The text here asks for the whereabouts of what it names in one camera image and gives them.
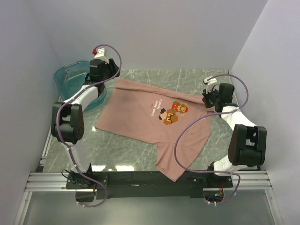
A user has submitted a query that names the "teal plastic basin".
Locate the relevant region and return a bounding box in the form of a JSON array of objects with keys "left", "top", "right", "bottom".
[{"left": 54, "top": 60, "right": 108, "bottom": 112}]

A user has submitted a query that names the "pink t shirt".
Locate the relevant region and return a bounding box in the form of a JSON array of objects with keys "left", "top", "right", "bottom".
[{"left": 95, "top": 79, "right": 211, "bottom": 181}]

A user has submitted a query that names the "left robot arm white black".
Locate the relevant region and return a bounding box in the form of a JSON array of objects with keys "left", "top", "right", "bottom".
[{"left": 51, "top": 58, "right": 120, "bottom": 188}]

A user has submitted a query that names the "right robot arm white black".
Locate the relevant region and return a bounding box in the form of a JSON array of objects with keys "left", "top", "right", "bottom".
[{"left": 202, "top": 81, "right": 267, "bottom": 187}]

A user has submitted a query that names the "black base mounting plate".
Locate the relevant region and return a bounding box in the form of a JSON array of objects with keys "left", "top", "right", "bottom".
[{"left": 66, "top": 171, "right": 233, "bottom": 201}]

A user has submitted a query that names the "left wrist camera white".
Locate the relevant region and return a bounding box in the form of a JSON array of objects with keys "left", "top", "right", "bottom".
[{"left": 92, "top": 48, "right": 109, "bottom": 63}]

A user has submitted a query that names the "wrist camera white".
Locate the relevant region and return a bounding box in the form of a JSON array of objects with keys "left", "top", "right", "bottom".
[
  {"left": 203, "top": 77, "right": 217, "bottom": 93},
  {"left": 92, "top": 48, "right": 109, "bottom": 63}
]

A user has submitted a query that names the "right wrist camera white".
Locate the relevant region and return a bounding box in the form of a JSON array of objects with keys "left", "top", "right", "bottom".
[{"left": 203, "top": 77, "right": 217, "bottom": 93}]

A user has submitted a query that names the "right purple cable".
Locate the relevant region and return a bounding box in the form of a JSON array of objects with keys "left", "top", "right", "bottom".
[{"left": 174, "top": 74, "right": 249, "bottom": 206}]

